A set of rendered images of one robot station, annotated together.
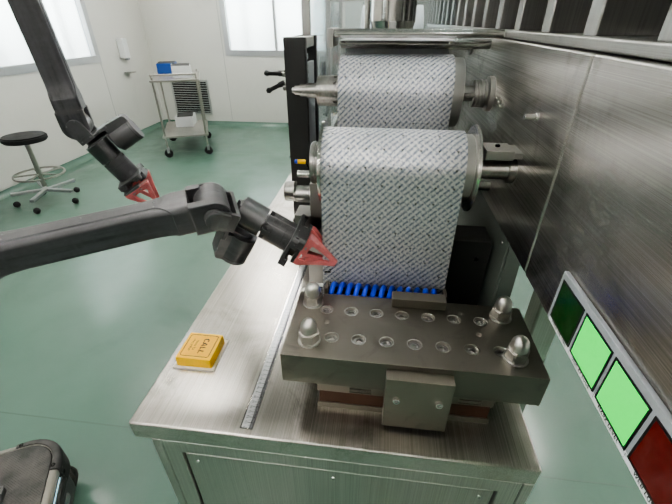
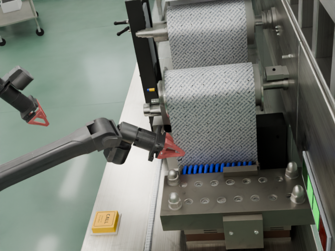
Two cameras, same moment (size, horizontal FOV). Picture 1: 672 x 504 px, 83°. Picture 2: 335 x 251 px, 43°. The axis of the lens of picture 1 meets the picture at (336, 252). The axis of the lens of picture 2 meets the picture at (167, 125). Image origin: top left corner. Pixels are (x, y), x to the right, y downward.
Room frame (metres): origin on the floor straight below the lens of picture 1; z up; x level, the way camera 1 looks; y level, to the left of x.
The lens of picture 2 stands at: (-0.39, -0.02, 1.85)
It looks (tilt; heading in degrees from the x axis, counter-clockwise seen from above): 34 degrees down; 3
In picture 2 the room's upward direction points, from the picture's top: 10 degrees counter-clockwise
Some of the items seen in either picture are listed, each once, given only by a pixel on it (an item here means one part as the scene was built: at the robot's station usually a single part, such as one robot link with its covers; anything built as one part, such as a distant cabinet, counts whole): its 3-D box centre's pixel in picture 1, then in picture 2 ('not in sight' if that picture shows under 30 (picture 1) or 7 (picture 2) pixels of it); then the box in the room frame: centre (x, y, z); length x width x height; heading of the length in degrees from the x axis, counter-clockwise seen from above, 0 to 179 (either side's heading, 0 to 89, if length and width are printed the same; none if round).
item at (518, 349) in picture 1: (519, 348); (298, 192); (0.41, -0.27, 1.05); 0.04 x 0.04 x 0.04
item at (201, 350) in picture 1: (201, 349); (105, 221); (0.54, 0.27, 0.91); 0.07 x 0.07 x 0.02; 83
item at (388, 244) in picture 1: (385, 248); (214, 141); (0.59, -0.09, 1.11); 0.23 x 0.01 x 0.18; 83
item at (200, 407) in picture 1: (365, 177); (199, 61); (1.60, -0.13, 0.88); 2.52 x 0.66 x 0.04; 173
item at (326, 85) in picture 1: (331, 90); (163, 31); (0.92, 0.01, 1.33); 0.06 x 0.06 x 0.06; 83
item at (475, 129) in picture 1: (469, 168); (259, 84); (0.64, -0.23, 1.25); 0.15 x 0.01 x 0.15; 173
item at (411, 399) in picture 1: (416, 402); (243, 232); (0.38, -0.12, 0.96); 0.10 x 0.03 x 0.11; 83
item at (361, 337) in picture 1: (406, 342); (235, 198); (0.47, -0.12, 1.00); 0.40 x 0.16 x 0.06; 83
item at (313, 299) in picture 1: (312, 292); (172, 176); (0.54, 0.04, 1.05); 0.04 x 0.04 x 0.04
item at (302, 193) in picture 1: (311, 245); (166, 142); (0.71, 0.05, 1.05); 0.06 x 0.05 x 0.31; 83
